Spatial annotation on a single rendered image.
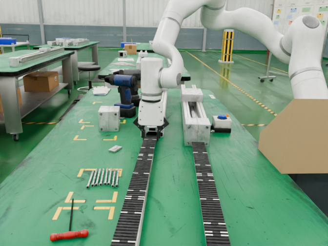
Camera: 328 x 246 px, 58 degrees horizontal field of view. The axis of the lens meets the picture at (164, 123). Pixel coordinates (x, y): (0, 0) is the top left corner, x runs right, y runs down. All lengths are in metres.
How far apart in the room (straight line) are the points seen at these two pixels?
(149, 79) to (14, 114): 2.53
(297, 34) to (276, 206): 0.68
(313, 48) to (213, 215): 0.80
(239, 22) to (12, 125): 2.76
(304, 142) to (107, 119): 0.80
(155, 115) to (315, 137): 0.57
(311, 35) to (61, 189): 1.04
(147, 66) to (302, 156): 0.62
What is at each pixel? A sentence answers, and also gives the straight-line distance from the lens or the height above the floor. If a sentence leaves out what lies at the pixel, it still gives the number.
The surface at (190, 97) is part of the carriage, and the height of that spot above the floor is 0.89.
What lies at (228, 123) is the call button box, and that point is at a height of 0.83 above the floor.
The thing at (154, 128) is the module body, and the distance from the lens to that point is 1.28.
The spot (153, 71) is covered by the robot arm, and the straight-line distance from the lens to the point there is 1.11.
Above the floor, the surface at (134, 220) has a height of 0.81.
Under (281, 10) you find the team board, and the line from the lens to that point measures 7.39.
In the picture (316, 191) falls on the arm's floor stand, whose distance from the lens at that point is 1.22.
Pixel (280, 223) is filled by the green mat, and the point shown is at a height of 0.78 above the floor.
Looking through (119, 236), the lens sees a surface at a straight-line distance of 0.68.
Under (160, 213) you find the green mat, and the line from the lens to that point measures 0.80.
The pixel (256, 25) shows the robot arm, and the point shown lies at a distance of 1.34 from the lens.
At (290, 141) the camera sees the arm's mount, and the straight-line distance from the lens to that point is 1.04.
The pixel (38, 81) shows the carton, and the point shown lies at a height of 0.39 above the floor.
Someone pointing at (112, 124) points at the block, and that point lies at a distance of 1.35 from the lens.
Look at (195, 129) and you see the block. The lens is 1.19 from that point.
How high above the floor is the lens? 1.24
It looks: 18 degrees down
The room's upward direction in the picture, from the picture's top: 1 degrees clockwise
